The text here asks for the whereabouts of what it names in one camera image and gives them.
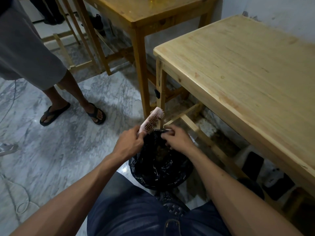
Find person's right hand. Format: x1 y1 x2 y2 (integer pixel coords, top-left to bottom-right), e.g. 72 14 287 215
160 124 197 155

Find person's left hand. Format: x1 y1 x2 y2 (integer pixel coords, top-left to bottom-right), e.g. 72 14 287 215
112 125 146 161

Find pink hairbrush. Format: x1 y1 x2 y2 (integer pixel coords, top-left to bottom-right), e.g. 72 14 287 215
137 107 165 135

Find bin with black bag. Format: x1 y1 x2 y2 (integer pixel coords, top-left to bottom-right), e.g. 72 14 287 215
128 129 194 191

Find person's left forearm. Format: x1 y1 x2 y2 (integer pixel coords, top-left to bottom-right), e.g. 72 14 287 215
10 154 128 236

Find person's right forearm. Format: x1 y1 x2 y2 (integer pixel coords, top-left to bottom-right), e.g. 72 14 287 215
189 147 303 236

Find person's black woven shoe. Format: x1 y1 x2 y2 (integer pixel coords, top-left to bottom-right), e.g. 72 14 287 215
155 190 191 219

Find person's blue jeans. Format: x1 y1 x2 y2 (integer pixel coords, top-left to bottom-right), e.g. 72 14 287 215
86 172 265 236

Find black sandal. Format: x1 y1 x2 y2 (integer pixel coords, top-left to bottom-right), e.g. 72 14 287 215
86 102 107 125
40 102 71 127

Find white plastic stool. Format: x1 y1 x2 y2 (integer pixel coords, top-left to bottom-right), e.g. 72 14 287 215
234 145 310 202

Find white power strip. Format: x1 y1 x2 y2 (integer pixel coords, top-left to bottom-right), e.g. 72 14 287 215
0 142 19 156

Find dark wooden table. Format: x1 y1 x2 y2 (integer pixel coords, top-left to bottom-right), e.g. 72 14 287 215
71 0 221 118

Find white floor cable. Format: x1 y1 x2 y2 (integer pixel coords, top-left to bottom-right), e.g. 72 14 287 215
0 173 40 219

